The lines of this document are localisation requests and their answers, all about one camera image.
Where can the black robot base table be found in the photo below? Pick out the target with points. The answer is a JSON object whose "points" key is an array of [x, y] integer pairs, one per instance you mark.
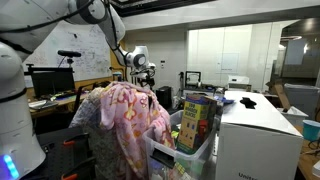
{"points": [[53, 146]]}

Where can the clear plastic storage bin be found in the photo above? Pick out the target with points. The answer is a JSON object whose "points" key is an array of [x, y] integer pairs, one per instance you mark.
{"points": [[200, 156]]}

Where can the white printer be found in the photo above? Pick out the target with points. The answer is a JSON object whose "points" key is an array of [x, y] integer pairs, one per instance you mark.
{"points": [[238, 82]]}

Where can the wooden office desk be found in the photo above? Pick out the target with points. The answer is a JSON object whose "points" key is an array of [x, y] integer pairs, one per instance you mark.
{"points": [[66, 100]]}

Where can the grey trash bin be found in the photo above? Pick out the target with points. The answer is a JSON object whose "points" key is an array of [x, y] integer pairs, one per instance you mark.
{"points": [[303, 96]]}

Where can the black computer tower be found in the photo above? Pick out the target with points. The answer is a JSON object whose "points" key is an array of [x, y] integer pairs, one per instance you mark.
{"points": [[165, 96]]}

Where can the white open paper box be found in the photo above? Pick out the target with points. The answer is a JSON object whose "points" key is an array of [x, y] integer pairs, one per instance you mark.
{"points": [[293, 115]]}

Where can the yellow wooden blocks box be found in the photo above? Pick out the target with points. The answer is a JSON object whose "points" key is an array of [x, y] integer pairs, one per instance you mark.
{"points": [[193, 123]]}

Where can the black frame 3D printer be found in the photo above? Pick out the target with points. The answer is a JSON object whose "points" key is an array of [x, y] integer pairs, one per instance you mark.
{"points": [[186, 80]]}

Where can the black desk chair frame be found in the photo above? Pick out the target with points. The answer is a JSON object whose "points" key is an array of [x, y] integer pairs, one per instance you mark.
{"points": [[77, 96]]}

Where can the brown cardboard sheet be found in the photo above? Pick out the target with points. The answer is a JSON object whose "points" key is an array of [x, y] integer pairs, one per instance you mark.
{"points": [[281, 96]]}

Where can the black stereo camera bar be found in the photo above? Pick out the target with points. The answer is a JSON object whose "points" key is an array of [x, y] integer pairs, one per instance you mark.
{"points": [[69, 53]]}

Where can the black computer monitor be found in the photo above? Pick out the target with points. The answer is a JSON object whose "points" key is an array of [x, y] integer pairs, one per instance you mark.
{"points": [[53, 81]]}

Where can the large white cardboard box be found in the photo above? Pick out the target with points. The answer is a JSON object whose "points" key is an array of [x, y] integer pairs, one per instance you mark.
{"points": [[260, 146]]}

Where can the white keyboard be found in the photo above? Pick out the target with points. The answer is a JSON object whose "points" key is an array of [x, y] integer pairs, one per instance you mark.
{"points": [[41, 104]]}

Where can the blue white small device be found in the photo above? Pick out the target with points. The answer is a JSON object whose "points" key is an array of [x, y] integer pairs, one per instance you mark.
{"points": [[117, 77]]}

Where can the blue floral quilt blanket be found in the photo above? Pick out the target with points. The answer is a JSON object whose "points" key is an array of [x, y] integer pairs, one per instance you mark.
{"points": [[83, 113]]}

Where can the white wall sign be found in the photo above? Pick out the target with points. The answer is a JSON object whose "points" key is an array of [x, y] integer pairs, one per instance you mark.
{"points": [[228, 62]]}

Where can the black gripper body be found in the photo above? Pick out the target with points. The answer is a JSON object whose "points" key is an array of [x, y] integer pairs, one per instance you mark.
{"points": [[145, 75]]}

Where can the frosted window sheet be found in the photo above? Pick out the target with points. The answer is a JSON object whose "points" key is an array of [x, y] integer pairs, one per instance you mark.
{"points": [[296, 51]]}

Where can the teal cup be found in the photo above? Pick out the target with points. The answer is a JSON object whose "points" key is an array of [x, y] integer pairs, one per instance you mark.
{"points": [[311, 130]]}

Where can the whiteboard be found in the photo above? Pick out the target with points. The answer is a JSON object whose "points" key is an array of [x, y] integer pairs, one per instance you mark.
{"points": [[83, 56]]}

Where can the small black cloth item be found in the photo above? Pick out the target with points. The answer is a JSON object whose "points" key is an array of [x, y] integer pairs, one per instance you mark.
{"points": [[248, 103]]}

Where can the wooden table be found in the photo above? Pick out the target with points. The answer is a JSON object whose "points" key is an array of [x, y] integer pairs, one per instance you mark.
{"points": [[305, 160]]}

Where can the pink patterned fleece blanket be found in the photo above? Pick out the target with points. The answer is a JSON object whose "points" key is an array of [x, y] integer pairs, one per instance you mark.
{"points": [[130, 113]]}

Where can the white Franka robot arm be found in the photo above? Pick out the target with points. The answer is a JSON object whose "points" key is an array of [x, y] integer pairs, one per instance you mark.
{"points": [[20, 33]]}

